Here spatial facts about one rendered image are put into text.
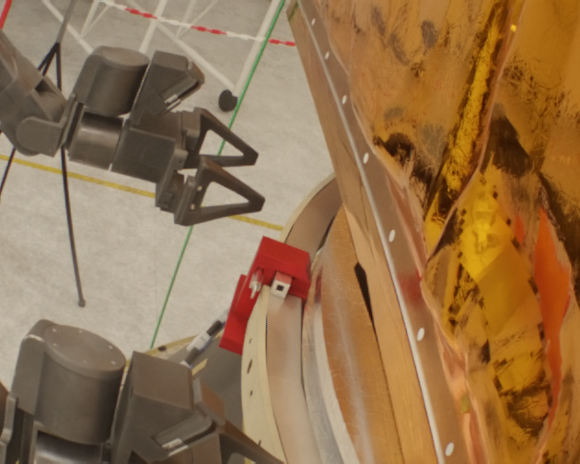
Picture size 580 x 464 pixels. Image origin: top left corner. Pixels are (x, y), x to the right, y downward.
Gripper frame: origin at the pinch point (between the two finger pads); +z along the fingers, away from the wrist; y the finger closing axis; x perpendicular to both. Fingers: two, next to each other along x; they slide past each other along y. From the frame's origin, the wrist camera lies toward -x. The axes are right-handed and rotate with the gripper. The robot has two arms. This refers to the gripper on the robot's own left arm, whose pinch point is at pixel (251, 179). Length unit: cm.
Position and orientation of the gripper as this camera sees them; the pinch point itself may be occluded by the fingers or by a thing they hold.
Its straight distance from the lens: 111.2
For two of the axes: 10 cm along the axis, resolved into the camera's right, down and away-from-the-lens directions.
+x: -3.4, 8.2, 4.6
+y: -0.8, -5.1, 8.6
